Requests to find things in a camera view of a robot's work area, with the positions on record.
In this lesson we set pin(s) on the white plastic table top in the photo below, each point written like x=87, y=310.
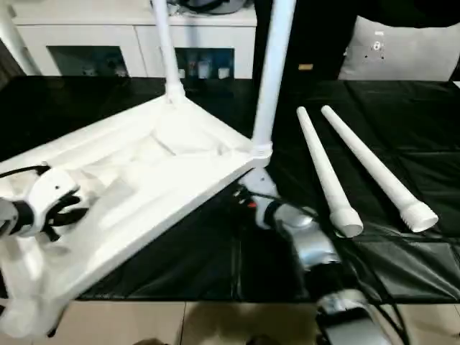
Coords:
x=143, y=172

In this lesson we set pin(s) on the white plastic table leg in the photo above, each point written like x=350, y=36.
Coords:
x=377, y=165
x=273, y=72
x=323, y=169
x=167, y=46

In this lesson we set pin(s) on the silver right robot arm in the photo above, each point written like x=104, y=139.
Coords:
x=316, y=244

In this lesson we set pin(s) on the white sideboard with glass doors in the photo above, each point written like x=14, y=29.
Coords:
x=90, y=32

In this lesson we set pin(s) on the white slanted pole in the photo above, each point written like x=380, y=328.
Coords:
x=14, y=36

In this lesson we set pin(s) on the black work mat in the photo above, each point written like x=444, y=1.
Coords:
x=395, y=108

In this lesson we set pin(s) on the black cabinet with gold label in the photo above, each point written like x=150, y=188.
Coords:
x=316, y=36

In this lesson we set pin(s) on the round grey appliance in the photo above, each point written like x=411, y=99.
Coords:
x=215, y=5

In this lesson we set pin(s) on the grey cushion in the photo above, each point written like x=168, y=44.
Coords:
x=413, y=50

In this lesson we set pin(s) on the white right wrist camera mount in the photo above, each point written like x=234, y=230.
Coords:
x=262, y=183

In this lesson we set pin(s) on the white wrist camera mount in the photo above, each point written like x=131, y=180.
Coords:
x=50, y=187
x=262, y=183

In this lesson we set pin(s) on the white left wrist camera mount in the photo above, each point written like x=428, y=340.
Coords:
x=50, y=187

